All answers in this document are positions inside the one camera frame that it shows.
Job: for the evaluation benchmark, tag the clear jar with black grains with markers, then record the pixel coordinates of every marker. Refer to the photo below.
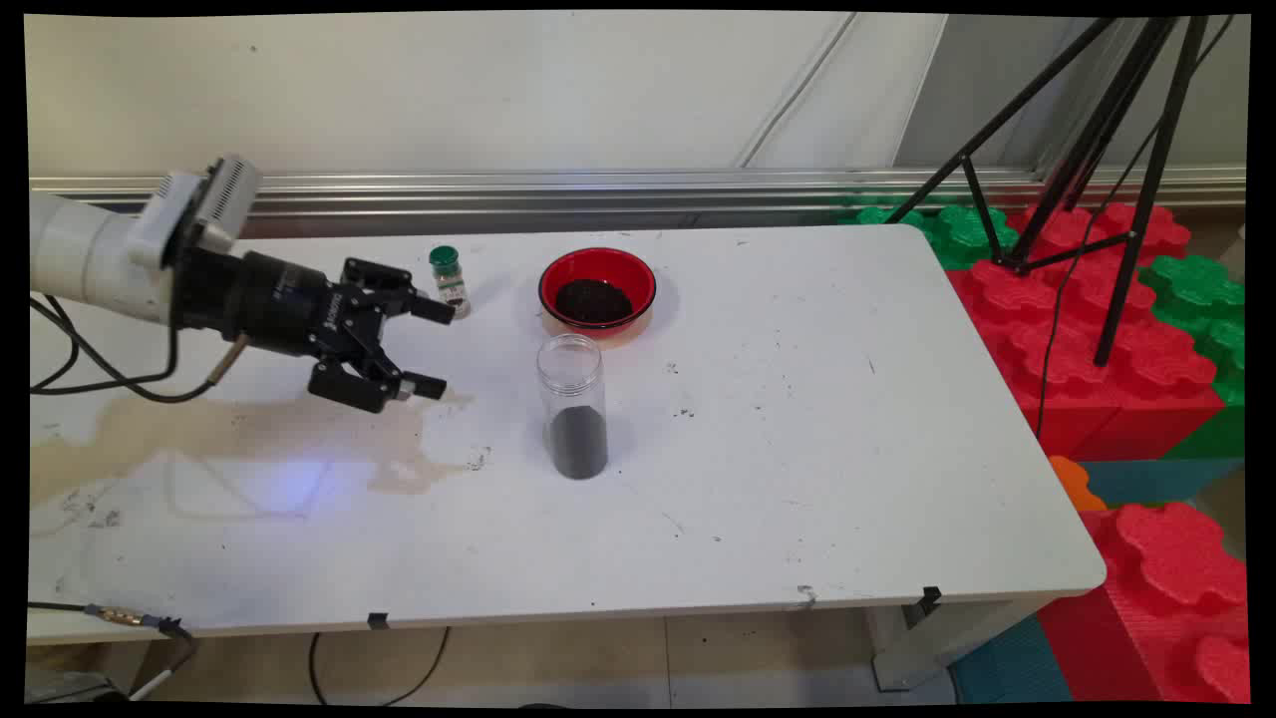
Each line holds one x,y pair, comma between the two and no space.
578,439

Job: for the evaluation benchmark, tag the aluminium wall rail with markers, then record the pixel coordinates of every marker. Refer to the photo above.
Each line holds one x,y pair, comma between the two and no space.
498,189

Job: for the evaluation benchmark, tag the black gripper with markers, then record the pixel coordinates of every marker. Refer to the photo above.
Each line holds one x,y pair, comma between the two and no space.
259,299

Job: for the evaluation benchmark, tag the small green-capped spice bottle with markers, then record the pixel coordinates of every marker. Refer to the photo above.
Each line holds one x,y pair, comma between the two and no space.
451,279

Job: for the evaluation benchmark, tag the teal foam block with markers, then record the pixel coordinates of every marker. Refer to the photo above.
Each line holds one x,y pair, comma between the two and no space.
1007,663
1156,479

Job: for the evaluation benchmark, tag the black tripod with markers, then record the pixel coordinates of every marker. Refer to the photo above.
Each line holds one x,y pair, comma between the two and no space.
1121,130

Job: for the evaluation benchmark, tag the red bowl with black grains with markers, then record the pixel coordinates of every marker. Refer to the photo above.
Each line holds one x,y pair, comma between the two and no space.
596,299

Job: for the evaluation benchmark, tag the white grey wrist camera box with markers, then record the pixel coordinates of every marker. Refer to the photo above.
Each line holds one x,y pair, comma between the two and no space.
214,194

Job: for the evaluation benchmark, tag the green foam building block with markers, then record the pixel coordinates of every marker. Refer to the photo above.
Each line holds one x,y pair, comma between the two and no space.
1201,299
962,234

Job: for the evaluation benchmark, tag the red foam building block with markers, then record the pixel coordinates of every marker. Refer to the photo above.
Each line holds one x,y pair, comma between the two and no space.
1166,598
1077,349

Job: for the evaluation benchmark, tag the orange foam block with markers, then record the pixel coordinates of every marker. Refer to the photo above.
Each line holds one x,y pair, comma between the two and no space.
1075,484

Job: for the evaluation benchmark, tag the white table leg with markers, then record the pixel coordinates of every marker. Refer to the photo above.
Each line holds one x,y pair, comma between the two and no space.
917,648

